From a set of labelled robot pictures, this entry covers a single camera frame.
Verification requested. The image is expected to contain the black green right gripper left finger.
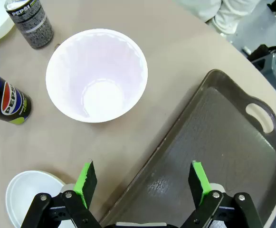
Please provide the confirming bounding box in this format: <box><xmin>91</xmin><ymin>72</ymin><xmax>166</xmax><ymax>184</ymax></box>
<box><xmin>21</xmin><ymin>159</ymin><xmax>116</xmax><ymax>228</ymax></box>

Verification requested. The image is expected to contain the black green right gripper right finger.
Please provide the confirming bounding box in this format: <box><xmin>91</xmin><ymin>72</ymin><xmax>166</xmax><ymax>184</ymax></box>
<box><xmin>180</xmin><ymin>160</ymin><xmax>264</xmax><ymax>228</ymax></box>

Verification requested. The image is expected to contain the red plastic cup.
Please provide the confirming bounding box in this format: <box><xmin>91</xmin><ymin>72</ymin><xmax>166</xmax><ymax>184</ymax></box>
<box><xmin>45</xmin><ymin>28</ymin><xmax>149</xmax><ymax>124</ymax></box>

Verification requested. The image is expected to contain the black lime Pepsi can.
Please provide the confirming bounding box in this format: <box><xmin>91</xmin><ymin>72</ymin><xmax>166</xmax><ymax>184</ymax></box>
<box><xmin>0</xmin><ymin>66</ymin><xmax>33</xmax><ymax>126</ymax></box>

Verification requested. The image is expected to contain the black grey patterned Pepsi can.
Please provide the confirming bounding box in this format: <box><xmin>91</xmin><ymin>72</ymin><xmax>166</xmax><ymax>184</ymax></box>
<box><xmin>4</xmin><ymin>0</ymin><xmax>55</xmax><ymax>50</ymax></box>

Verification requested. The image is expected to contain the brown plastic serving tray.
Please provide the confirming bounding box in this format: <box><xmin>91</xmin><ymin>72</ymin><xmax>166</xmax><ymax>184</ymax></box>
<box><xmin>99</xmin><ymin>69</ymin><xmax>276</xmax><ymax>228</ymax></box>

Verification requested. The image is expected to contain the grey metal equipment base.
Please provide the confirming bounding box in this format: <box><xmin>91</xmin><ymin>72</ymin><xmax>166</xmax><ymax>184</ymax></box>
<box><xmin>242</xmin><ymin>44</ymin><xmax>276</xmax><ymax>92</ymax></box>

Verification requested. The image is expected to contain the person in light sweatshirt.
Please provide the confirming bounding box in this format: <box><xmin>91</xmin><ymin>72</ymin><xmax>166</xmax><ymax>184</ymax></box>
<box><xmin>175</xmin><ymin>0</ymin><xmax>262</xmax><ymax>35</ymax></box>

